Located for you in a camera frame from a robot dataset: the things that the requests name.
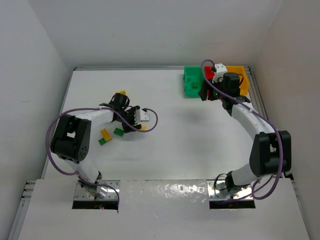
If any green square lego brick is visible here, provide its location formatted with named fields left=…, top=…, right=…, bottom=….
left=191, top=82, right=198, bottom=90

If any tan lego plate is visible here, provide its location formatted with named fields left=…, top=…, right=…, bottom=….
left=140, top=125, right=148, bottom=131

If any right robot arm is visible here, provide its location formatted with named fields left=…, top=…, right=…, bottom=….
left=198, top=72, right=292, bottom=192

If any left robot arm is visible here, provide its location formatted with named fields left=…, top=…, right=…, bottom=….
left=46, top=93, right=141, bottom=197

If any red plastic bin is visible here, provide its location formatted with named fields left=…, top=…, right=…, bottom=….
left=204, top=65, right=215, bottom=81

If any green plastic bin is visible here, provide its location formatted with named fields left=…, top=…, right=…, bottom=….
left=183, top=65, right=204, bottom=98

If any yellow arch lego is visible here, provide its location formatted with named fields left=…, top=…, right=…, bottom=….
left=116, top=89, right=127, bottom=96

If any yellow long lego brick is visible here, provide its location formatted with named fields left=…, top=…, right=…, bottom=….
left=100, top=128, right=112, bottom=142

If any green lego under yellow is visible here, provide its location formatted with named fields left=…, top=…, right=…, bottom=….
left=98, top=138, right=107, bottom=146

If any yellow plastic bin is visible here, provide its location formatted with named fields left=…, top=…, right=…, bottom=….
left=226, top=65, right=250, bottom=96

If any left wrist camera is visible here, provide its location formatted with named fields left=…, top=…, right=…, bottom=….
left=135, top=109, right=150, bottom=123

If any aluminium frame rail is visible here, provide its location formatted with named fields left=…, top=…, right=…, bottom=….
left=246, top=65, right=285, bottom=179

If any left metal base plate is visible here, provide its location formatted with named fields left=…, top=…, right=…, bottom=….
left=74, top=180, right=120, bottom=201

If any metal base plate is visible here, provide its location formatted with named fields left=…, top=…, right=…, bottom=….
left=74, top=180, right=120, bottom=201
left=207, top=179, right=253, bottom=202

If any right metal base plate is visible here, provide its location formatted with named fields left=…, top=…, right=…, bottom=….
left=207, top=179, right=253, bottom=202

